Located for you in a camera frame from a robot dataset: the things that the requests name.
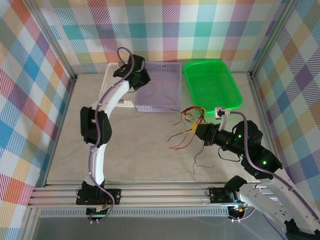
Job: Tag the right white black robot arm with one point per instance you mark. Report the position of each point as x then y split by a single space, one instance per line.
262 200

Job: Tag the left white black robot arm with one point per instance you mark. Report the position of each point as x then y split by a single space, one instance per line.
96 162

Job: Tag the white plastic basket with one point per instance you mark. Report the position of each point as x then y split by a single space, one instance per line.
108 70

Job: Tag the purple plastic basket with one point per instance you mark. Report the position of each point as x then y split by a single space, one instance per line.
172 85

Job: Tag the green plastic basket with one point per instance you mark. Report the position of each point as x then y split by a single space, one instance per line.
212 85

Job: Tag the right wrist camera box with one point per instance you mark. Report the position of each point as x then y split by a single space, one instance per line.
220 112

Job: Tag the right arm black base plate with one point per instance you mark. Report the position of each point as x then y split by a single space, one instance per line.
217 195

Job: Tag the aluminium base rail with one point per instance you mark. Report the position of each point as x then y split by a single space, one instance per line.
162 197

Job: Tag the aluminium frame post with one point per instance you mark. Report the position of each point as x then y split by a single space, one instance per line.
271 37
56 45

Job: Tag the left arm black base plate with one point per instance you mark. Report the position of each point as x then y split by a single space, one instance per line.
117 197

